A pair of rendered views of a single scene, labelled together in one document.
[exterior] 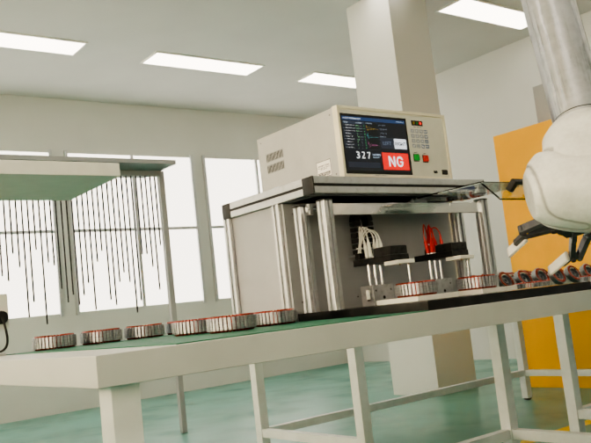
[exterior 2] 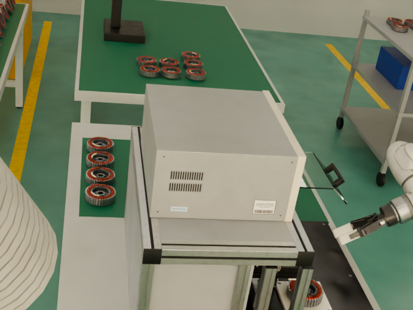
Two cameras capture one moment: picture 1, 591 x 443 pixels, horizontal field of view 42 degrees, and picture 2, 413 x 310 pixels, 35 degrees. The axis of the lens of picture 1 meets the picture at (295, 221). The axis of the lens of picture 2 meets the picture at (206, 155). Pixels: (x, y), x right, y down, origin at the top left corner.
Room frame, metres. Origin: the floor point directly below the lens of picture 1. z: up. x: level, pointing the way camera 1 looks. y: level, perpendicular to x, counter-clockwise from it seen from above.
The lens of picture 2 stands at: (1.60, 1.34, 2.08)
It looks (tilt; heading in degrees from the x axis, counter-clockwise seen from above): 28 degrees down; 296
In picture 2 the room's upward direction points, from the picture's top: 8 degrees clockwise
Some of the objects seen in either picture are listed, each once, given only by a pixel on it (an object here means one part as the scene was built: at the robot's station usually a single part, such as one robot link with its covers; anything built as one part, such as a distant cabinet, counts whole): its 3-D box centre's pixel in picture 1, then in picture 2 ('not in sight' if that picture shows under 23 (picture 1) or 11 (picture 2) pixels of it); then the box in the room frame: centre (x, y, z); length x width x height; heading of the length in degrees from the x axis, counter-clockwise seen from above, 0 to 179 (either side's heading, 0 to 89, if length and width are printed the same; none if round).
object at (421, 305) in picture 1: (445, 301); (287, 277); (2.06, -0.38, 0.76); 0.64 x 0.47 x 0.02; 128
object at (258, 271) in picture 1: (259, 268); (189, 310); (2.17, 0.12, 0.91); 0.28 x 0.03 x 0.32; 38
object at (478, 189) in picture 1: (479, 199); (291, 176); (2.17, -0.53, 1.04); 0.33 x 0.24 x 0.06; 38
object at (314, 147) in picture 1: (353, 159); (214, 148); (2.31, -0.20, 1.22); 0.44 x 0.39 x 0.20; 128
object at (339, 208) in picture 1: (410, 208); not in sight; (2.13, -0.32, 1.03); 0.62 x 0.01 x 0.03; 128
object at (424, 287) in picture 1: (416, 288); (305, 291); (1.98, -0.29, 0.80); 0.11 x 0.11 x 0.04
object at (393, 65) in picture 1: (409, 191); not in sight; (6.31, -0.97, 1.65); 0.50 x 0.45 x 3.30; 38
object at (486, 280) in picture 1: (477, 282); not in sight; (2.12, -0.48, 0.80); 0.11 x 0.11 x 0.04
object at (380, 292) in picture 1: (377, 294); (259, 292); (2.09, -0.20, 0.80); 0.07 x 0.05 x 0.06; 128
